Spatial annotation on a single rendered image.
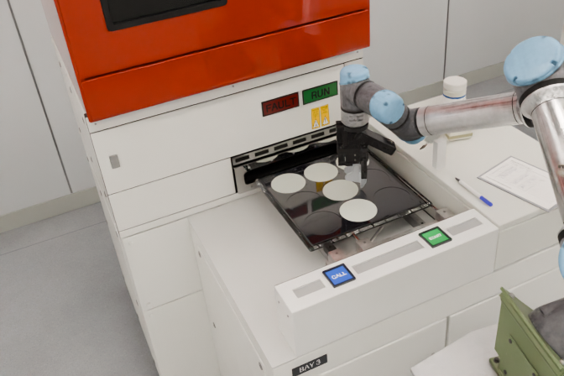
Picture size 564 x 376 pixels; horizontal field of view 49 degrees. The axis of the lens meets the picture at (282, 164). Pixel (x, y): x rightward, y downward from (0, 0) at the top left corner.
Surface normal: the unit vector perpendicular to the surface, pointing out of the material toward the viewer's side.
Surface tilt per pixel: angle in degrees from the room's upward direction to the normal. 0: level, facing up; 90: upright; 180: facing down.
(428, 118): 63
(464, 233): 0
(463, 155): 0
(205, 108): 90
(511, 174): 0
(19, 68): 90
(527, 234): 90
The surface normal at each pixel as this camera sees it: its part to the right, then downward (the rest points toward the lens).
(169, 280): 0.42, 0.47
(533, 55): -0.64, -0.48
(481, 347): -0.08, -0.83
